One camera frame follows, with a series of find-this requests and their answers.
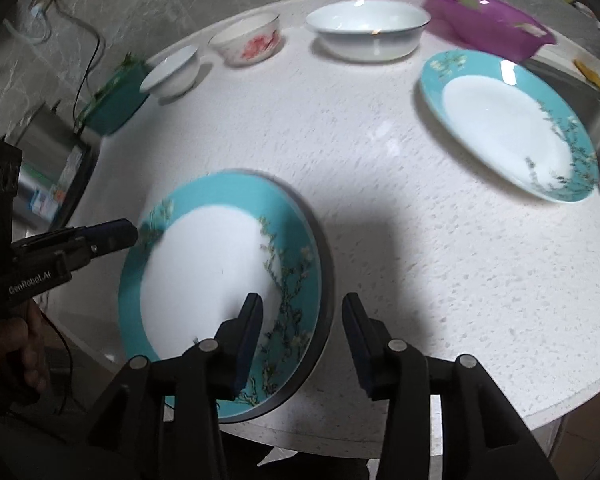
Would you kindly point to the small white bowl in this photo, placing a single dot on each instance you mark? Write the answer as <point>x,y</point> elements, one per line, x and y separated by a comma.
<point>175,75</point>

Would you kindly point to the white bowl red flowers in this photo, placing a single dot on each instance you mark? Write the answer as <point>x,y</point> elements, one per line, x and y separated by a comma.
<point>248,41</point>

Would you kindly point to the grey rimmed white plate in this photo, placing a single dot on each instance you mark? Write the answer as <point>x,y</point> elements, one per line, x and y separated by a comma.
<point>297,262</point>

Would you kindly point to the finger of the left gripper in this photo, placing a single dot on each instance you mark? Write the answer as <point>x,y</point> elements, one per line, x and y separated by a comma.
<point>105,237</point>

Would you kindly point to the person's left hand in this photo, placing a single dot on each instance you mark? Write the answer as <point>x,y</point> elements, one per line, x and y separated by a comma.
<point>22,353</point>

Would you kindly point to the large white bowl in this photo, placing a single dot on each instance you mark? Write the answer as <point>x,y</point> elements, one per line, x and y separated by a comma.
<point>368,31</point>

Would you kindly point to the teal floral plate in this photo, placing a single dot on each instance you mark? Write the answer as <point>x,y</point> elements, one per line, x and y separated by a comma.
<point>179,284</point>
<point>512,121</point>

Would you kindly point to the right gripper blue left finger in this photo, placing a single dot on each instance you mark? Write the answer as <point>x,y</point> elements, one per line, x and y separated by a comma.
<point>237,339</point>

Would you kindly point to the yellow sponge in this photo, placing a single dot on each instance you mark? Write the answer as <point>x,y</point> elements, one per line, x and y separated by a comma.
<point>590,75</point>

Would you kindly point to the stainless steel rice cooker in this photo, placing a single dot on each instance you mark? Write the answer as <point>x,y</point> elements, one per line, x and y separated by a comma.
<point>56,166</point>

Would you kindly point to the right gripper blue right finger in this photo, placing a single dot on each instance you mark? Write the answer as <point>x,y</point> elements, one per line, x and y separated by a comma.
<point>368,340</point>

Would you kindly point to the purple plastic bowl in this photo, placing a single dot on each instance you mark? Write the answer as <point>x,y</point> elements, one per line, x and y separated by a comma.
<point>496,27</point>

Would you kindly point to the teal basin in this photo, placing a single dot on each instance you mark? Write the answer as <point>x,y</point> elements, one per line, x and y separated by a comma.
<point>105,127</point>

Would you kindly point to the green leafy vegetables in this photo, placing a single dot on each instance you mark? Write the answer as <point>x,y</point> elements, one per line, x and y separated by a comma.
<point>119,97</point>

